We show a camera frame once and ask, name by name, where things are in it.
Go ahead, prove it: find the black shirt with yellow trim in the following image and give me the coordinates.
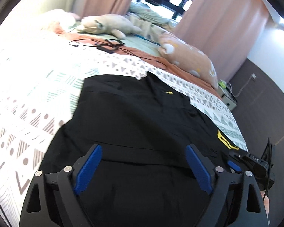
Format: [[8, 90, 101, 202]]
[[40, 73, 242, 226]]

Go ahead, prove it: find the right hand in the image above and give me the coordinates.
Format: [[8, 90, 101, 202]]
[[261, 191, 270, 217]]

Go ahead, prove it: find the white bedside cabinet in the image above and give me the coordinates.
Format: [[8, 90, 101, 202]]
[[217, 85, 237, 112]]

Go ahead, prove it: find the orange printed long pillow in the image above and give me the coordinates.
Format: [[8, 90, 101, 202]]
[[158, 32, 218, 89]]

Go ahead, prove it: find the white patterned bed blanket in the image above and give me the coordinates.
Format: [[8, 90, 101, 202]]
[[0, 34, 247, 226]]

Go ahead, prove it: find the pink curtain right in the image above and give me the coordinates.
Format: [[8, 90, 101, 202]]
[[174, 0, 269, 81]]

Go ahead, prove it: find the light green crumpled quilt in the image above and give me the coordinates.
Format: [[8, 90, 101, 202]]
[[127, 2, 178, 43]]

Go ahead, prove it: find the beige plush toy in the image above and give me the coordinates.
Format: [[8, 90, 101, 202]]
[[76, 14, 142, 40]]

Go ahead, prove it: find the white pillow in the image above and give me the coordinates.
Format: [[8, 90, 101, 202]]
[[40, 9, 81, 30]]

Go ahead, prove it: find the white charger cable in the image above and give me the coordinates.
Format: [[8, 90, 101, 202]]
[[227, 73, 257, 99]]

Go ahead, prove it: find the black cable with adapter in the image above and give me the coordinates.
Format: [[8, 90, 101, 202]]
[[69, 37, 165, 67]]

